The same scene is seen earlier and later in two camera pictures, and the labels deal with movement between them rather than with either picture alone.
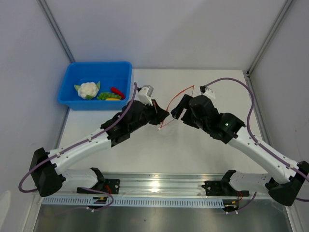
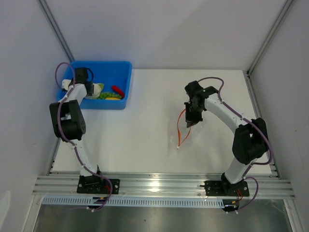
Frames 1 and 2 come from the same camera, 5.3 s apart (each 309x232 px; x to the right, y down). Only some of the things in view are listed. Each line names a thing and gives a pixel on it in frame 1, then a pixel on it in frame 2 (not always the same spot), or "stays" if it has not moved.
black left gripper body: (151, 114) to (91, 92)
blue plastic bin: (110, 75) stays
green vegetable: (105, 95) stays
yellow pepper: (113, 99) stays
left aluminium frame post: (57, 29) stays
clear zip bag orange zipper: (175, 102) to (183, 130)
